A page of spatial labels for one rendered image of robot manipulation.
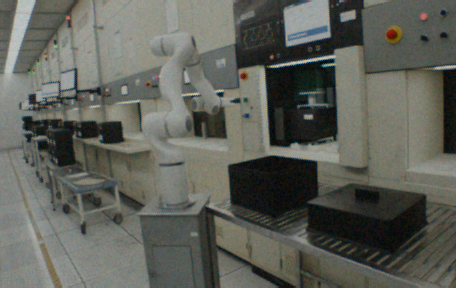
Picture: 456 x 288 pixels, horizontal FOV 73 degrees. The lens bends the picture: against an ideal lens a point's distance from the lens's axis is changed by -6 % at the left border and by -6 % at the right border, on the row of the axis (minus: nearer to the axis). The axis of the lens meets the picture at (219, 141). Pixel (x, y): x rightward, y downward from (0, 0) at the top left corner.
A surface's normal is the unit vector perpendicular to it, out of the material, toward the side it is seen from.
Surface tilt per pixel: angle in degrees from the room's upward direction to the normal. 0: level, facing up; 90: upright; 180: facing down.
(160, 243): 90
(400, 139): 90
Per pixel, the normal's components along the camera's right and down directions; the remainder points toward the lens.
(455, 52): -0.81, 0.14
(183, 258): -0.16, 0.14
